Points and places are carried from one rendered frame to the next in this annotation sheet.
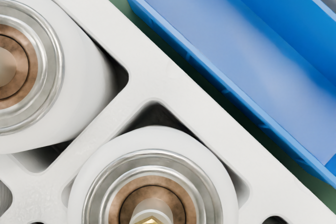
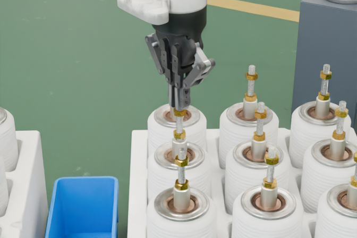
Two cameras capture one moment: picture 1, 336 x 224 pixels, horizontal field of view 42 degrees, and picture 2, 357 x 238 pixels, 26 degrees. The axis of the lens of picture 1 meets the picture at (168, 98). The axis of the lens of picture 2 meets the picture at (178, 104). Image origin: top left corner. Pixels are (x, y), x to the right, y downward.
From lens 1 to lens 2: 1.01 m
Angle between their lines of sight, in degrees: 62
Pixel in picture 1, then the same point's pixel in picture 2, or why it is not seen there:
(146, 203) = (175, 152)
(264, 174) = (138, 178)
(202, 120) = (139, 200)
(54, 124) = not seen: hidden behind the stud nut
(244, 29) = not seen: outside the picture
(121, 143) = (168, 173)
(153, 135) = (157, 170)
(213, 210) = (161, 147)
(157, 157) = (162, 162)
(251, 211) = not seen: hidden behind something
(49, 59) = (164, 194)
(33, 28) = (160, 203)
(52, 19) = (152, 203)
